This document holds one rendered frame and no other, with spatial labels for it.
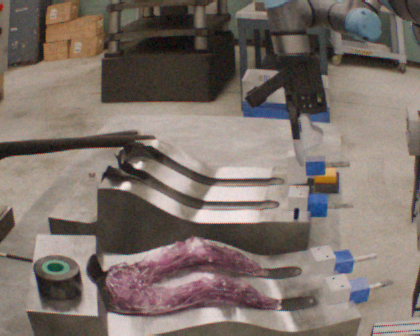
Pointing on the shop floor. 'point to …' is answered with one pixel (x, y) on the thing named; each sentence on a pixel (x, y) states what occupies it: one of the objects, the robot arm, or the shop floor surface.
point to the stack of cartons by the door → (72, 33)
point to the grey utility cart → (371, 50)
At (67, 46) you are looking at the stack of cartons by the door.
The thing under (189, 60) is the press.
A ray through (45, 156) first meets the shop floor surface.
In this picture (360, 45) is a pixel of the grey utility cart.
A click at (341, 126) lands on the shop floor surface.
